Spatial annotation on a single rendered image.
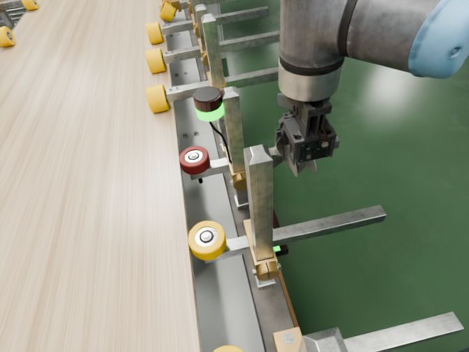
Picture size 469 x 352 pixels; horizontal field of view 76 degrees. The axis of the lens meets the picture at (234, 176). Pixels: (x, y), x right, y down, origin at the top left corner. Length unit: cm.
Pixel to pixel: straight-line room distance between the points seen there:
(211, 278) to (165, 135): 44
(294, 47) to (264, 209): 25
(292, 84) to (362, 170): 162
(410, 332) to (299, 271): 98
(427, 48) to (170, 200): 57
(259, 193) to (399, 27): 27
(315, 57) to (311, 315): 127
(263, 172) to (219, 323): 54
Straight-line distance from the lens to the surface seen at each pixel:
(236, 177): 78
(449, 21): 36
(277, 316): 79
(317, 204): 181
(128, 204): 76
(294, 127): 51
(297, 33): 41
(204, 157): 79
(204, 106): 63
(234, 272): 91
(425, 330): 68
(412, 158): 221
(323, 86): 45
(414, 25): 36
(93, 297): 68
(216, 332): 87
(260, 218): 52
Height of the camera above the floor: 146
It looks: 49 degrees down
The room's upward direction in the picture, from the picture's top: 8 degrees counter-clockwise
